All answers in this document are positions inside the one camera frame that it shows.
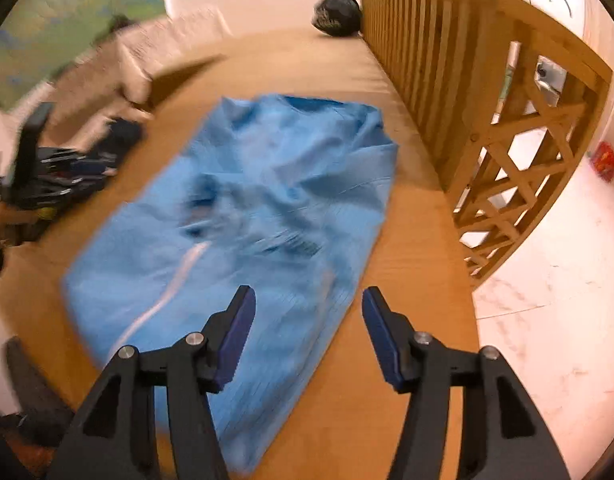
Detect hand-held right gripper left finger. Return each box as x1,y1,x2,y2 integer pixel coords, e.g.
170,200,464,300
47,285,258,480

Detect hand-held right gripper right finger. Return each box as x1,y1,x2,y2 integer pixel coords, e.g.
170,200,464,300
362,286,572,480

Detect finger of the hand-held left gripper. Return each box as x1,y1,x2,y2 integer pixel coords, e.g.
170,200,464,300
39,147,120,196

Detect blue zippered jacket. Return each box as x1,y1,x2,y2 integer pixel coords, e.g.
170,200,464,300
62,92,400,476

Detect white lace tablecloth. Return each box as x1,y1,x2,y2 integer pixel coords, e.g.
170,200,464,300
52,4,235,111

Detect green painting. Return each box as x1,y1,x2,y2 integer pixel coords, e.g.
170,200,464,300
0,0,168,111

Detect wooden slat railing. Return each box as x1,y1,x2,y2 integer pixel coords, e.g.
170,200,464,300
359,0,614,291

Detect black bag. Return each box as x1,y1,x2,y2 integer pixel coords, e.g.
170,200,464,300
312,0,364,38

